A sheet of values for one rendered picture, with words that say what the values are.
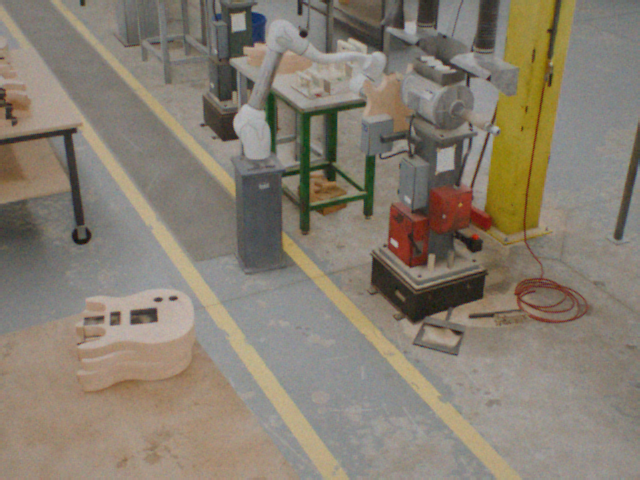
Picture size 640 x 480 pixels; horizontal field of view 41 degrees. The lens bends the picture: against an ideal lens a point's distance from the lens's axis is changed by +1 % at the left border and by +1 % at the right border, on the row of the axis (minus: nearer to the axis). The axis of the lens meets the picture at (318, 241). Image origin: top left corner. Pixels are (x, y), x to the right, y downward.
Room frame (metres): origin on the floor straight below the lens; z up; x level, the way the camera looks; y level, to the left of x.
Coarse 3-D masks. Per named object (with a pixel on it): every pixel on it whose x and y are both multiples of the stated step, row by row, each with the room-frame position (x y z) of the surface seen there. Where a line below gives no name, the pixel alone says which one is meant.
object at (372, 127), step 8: (368, 120) 4.43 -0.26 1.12; (376, 120) 4.44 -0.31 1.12; (384, 120) 4.44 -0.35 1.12; (392, 120) 4.46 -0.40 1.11; (360, 128) 4.48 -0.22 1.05; (368, 128) 4.40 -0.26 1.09; (376, 128) 4.41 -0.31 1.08; (384, 128) 4.44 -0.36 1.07; (392, 128) 4.46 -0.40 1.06; (360, 136) 4.47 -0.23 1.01; (368, 136) 4.40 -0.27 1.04; (376, 136) 4.41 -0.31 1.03; (360, 144) 4.47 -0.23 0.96; (368, 144) 4.40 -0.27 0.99; (376, 144) 4.42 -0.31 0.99; (384, 144) 4.44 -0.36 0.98; (392, 144) 4.46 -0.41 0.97; (368, 152) 4.40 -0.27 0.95; (376, 152) 4.42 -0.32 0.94; (384, 152) 4.44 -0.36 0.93; (400, 152) 4.40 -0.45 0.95; (408, 152) 4.37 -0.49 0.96
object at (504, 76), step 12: (456, 60) 4.25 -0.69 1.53; (468, 60) 4.21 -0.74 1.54; (468, 72) 4.33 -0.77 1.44; (480, 72) 4.08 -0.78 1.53; (492, 72) 4.03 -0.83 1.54; (504, 72) 4.07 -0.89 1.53; (516, 72) 4.10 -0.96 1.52; (492, 84) 4.03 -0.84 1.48; (504, 84) 4.07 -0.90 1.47; (516, 84) 4.11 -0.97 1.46
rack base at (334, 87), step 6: (324, 72) 5.50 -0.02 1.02; (336, 72) 5.51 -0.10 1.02; (312, 78) 5.51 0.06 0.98; (324, 78) 5.39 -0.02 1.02; (342, 78) 5.39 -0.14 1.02; (348, 78) 5.39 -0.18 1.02; (318, 84) 5.45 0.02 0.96; (324, 84) 5.38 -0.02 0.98; (330, 84) 5.32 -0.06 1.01; (336, 84) 5.34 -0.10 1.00; (342, 84) 5.36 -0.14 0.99; (348, 84) 5.38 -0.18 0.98; (330, 90) 5.32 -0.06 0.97; (336, 90) 5.34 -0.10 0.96; (342, 90) 5.36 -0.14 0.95; (348, 90) 5.38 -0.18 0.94
